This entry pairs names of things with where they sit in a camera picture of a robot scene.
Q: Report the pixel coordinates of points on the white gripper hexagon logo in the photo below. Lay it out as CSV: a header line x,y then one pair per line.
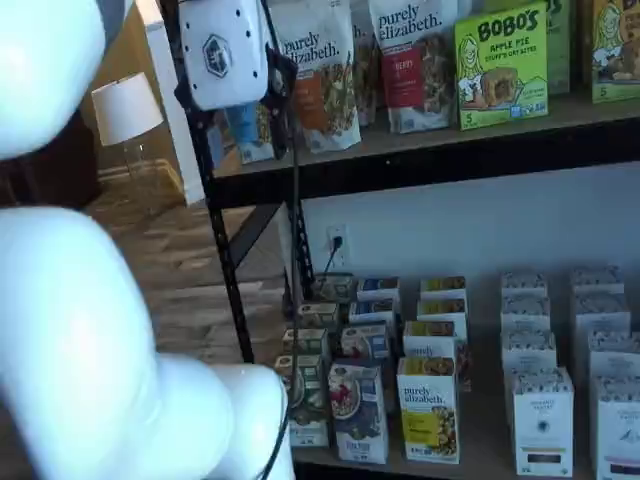
x,y
225,55

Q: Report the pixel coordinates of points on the blue white oatmeal box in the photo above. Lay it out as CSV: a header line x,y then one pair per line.
x,y
357,415
372,312
377,289
365,340

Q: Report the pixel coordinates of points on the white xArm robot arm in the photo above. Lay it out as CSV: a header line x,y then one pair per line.
x,y
75,350

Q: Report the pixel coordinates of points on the particle board shelf panel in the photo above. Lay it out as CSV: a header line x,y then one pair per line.
x,y
487,400
425,142

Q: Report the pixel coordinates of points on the green white oatmeal box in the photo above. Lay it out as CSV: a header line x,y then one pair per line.
x,y
332,287
310,342
320,315
315,400

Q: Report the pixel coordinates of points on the black metal shelf rack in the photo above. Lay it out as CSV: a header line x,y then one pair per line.
x,y
450,167

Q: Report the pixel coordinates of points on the green Bobo's apple pie box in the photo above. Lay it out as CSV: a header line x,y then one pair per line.
x,y
559,50
500,75

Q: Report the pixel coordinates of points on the yellow purely elizabeth box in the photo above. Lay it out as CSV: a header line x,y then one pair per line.
x,y
430,342
427,415
442,310
442,287

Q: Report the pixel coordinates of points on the white patterned tea box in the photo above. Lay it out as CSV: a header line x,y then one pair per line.
x,y
527,355
597,281
524,283
525,312
620,430
600,312
542,425
615,357

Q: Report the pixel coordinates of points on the green Bobo's peanut butter box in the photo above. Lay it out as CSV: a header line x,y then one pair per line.
x,y
617,50

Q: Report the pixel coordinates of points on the blue vanilla chocolate granola bag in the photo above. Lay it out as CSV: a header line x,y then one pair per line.
x,y
250,135

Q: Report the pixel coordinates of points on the orange pumpkin cinnamon granola bag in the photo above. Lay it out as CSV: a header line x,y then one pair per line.
x,y
325,75

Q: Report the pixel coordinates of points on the white shade lamp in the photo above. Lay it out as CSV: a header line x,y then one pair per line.
x,y
127,107

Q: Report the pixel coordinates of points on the white purely elizabeth granola bag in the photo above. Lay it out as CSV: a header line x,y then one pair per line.
x,y
367,75

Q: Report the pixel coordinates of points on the red cranberry pecan granola bag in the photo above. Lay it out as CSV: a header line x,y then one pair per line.
x,y
415,75

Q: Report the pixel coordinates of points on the dark brown armchair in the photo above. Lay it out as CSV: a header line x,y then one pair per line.
x,y
50,170

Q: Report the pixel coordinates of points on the white wall outlet plate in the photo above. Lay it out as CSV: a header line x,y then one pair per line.
x,y
331,257

